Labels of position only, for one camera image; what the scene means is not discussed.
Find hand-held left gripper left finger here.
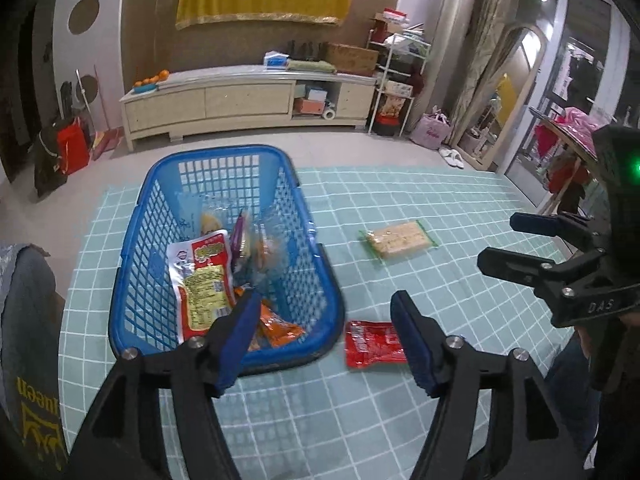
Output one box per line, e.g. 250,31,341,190
75,290,263,480

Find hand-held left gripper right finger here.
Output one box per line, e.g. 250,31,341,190
390,290,583,480

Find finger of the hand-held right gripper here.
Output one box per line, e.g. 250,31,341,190
510,211,608,252
476,246,640,329

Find small red snack packet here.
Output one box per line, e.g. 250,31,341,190
344,320,408,370

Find orange snack packet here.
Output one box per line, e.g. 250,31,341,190
235,285,307,353

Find red yellow snack packet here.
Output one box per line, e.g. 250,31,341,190
166,230,237,345

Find clear cracker packet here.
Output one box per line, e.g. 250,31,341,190
250,219,292,282

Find long cracker packet green ends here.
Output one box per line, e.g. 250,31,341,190
359,219,440,261

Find purple yellow snack packet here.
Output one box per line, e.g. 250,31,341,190
227,209,252,262

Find small cookie packet blue edge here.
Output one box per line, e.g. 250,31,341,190
200,199,226,235

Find blue plastic basket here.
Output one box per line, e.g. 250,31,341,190
107,144,347,376

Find pink clothes pile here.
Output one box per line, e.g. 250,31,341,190
552,106,613,136

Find arched standing mirror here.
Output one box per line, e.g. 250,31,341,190
467,22,548,173

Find pink bag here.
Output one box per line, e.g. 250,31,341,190
410,112,453,150

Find person's denim trouser leg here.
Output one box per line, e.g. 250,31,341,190
0,242,66,386
542,330,608,467

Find glass sliding door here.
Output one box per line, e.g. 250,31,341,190
505,0,632,201

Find red snack box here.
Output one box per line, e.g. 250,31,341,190
377,94,415,133

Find beige curtain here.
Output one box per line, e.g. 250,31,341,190
452,0,521,131

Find tall standing air conditioner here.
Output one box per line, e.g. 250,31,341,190
410,0,483,133

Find dark garment with yellow print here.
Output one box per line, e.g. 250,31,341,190
0,360,69,472

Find white shelf rack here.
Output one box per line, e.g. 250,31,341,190
366,27,432,136

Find cream low cabinet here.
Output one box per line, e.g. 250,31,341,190
119,64,378,152

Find wicker box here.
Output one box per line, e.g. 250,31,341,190
325,42,380,77

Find red bag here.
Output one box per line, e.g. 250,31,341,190
56,116,92,176

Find black bag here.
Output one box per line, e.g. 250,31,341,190
32,127,68,198

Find broom with pink head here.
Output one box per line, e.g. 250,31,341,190
75,67,121,155

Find plate of oranges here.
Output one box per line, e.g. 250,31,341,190
132,70,171,95

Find green cushion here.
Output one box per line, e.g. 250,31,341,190
286,59,337,75

